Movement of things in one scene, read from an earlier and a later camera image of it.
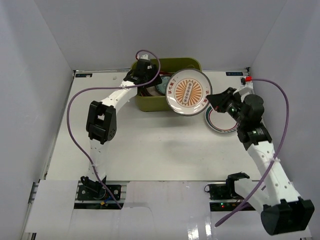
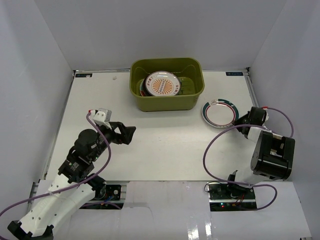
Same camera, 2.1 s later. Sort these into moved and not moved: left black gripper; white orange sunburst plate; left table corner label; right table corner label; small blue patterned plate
Moved: small blue patterned plate; white orange sunburst plate; left black gripper
Not moved: left table corner label; right table corner label
